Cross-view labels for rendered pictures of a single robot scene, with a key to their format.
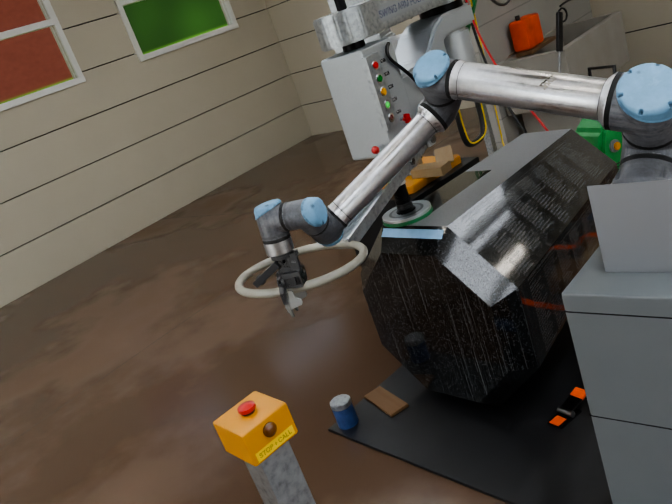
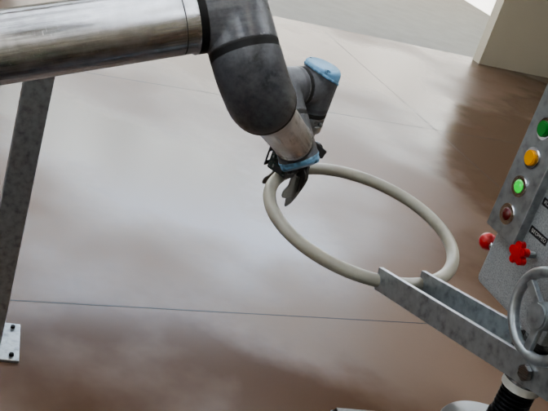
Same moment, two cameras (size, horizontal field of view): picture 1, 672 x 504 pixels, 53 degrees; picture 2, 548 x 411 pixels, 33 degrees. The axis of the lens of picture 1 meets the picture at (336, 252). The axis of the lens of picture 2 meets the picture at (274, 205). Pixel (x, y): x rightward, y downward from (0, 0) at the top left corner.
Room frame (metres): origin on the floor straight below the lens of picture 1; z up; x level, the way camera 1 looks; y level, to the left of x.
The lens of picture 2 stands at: (2.59, -1.83, 1.82)
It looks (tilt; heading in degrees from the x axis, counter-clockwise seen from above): 24 degrees down; 105
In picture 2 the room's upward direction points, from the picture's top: 18 degrees clockwise
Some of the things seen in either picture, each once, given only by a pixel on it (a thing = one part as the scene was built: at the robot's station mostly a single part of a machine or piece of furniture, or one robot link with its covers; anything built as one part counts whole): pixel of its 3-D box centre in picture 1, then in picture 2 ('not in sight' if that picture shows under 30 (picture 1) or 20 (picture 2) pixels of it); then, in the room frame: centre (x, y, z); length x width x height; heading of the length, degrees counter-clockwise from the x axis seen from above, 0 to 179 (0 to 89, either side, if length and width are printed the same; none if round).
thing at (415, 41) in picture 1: (427, 78); not in sight; (2.97, -0.63, 1.35); 0.74 x 0.23 x 0.49; 133
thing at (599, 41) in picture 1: (570, 84); not in sight; (5.95, -2.49, 0.43); 1.30 x 0.62 x 0.86; 133
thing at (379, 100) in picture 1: (380, 92); (539, 159); (2.58, -0.37, 1.42); 0.08 x 0.03 x 0.28; 133
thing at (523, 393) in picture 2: not in sight; (524, 378); (2.71, -0.34, 1.04); 0.07 x 0.07 x 0.04
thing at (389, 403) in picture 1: (385, 400); not in sight; (2.77, 0.02, 0.02); 0.25 x 0.10 x 0.01; 22
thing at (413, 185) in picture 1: (405, 174); not in sight; (3.74, -0.53, 0.76); 0.49 x 0.49 x 0.05; 36
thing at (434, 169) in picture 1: (430, 169); not in sight; (3.51, -0.63, 0.81); 0.20 x 0.10 x 0.05; 44
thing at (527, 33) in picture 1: (528, 30); not in sight; (6.02, -2.26, 1.00); 0.50 x 0.22 x 0.33; 133
